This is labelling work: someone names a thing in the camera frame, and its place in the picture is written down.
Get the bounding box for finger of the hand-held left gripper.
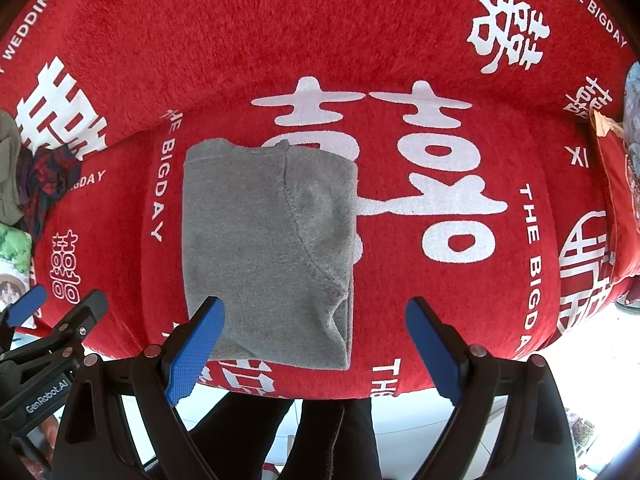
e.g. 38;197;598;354
0;285;48;333
0;290;110;367

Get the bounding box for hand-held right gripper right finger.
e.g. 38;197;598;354
405;296;576;480

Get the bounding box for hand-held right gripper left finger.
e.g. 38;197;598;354
52;296;227;480

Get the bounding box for grey fleece sweater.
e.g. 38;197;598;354
181;139;359;371

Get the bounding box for white printed cushion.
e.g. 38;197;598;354
0;260;36;331

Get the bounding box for green cushion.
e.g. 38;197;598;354
0;222;33;273

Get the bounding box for person's black pants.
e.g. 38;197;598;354
190;390;381;480

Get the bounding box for olive cloth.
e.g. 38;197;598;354
0;110;23;226

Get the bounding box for red pillow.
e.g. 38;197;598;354
590;110;640;281

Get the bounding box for pale blue patterned cloth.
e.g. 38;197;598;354
622;62;640;201

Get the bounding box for red printed blanket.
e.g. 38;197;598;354
0;0;640;401

